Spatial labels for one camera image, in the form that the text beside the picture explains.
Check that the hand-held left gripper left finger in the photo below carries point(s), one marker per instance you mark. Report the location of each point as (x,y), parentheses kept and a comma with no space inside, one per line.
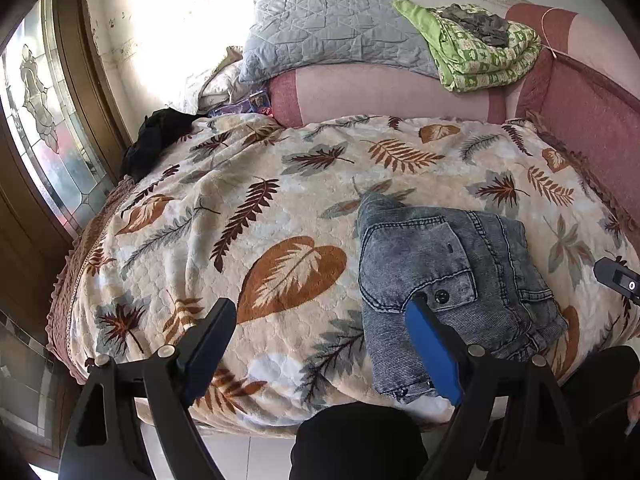
(207,355)

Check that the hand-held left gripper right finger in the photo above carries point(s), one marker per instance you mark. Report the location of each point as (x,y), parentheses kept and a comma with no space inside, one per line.
(434,350)

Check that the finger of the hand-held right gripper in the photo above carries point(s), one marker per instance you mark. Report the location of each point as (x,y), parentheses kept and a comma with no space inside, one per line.
(620,277)

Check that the grey washed denim pants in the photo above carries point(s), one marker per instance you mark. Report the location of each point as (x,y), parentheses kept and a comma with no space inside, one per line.
(450,280)

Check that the person's left leg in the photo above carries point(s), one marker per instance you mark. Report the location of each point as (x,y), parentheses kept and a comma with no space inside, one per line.
(357,442)

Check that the person's leg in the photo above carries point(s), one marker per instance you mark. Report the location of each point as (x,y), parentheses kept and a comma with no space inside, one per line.
(595,400)
(357,442)

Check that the person's right leg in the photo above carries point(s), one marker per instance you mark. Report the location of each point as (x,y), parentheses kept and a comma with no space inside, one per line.
(595,400)

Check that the pink fringed bedcover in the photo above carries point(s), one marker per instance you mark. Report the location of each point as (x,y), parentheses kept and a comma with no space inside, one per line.
(67,280)

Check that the leaf print blanket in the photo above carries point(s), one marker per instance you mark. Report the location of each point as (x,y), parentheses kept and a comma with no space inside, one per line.
(250,200)

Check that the black cloth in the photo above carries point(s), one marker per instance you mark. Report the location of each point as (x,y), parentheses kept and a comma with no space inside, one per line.
(155,137)

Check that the colourful small packet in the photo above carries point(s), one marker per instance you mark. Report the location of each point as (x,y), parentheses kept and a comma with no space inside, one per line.
(255,101)

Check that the green patterned quilt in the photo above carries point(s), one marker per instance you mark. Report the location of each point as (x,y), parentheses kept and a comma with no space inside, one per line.
(470,50)

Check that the white floral pillow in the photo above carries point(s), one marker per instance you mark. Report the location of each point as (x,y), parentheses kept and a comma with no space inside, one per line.
(220,82)

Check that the wooden stained glass door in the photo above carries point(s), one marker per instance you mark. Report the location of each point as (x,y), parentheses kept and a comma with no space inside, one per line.
(45,125)

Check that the grey crumpled cloth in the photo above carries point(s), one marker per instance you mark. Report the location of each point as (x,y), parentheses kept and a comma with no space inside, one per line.
(480,22)

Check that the grey quilted pillow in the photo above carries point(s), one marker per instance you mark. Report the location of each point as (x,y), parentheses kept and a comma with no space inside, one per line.
(330,30)

